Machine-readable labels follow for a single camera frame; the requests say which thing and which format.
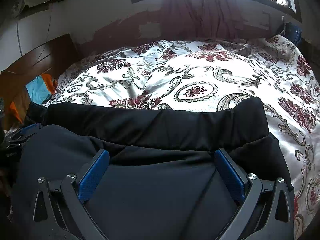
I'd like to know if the black garment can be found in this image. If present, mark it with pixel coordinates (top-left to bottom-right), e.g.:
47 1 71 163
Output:
12 97 293 239

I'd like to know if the orange blue brown pillow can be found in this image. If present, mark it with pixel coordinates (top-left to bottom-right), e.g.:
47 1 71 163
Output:
9 73 57 124

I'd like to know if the wooden headboard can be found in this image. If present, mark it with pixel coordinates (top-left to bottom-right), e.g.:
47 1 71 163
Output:
1 34 80 130

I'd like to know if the floral white red bedspread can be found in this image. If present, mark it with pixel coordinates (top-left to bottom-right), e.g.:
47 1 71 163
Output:
48 35 319 237

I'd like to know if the blue bag by bed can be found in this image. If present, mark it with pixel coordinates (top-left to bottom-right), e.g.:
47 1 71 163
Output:
276 22 302 46

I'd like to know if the right pink curtain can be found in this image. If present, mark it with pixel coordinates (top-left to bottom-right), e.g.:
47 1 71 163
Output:
202 0 244 39

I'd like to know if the pink curtain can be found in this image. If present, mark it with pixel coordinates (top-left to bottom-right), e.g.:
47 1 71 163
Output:
160 0 204 40
202 0 244 39

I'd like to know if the left pink curtain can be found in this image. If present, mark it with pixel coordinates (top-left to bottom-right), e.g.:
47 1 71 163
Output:
160 0 204 40

